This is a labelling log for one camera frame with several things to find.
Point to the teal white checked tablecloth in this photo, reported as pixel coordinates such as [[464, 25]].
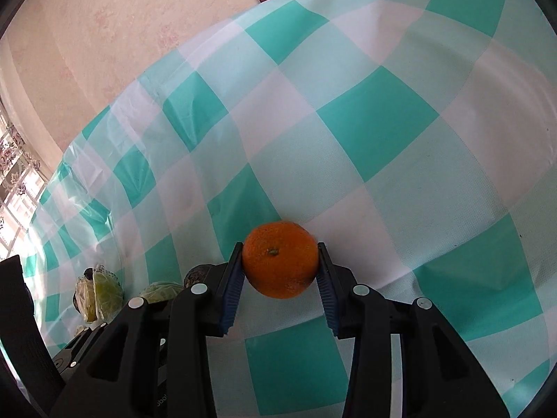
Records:
[[370, 139]]

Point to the lace curtain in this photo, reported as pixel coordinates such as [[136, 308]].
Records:
[[11, 152]]

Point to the window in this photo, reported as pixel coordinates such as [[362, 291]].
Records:
[[19, 209]]

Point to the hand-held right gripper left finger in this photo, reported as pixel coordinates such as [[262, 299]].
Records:
[[230, 289]]

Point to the dark brown round fruit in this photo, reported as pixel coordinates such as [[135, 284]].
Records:
[[196, 275]]

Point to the black chair back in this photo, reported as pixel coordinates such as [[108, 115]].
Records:
[[21, 322]]

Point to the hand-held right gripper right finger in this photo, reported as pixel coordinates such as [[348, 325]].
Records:
[[327, 298]]

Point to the green fruit in plastic wrap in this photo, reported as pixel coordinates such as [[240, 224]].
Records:
[[108, 294], [161, 292], [85, 300]]

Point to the orange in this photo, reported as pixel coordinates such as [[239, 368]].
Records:
[[278, 268]]

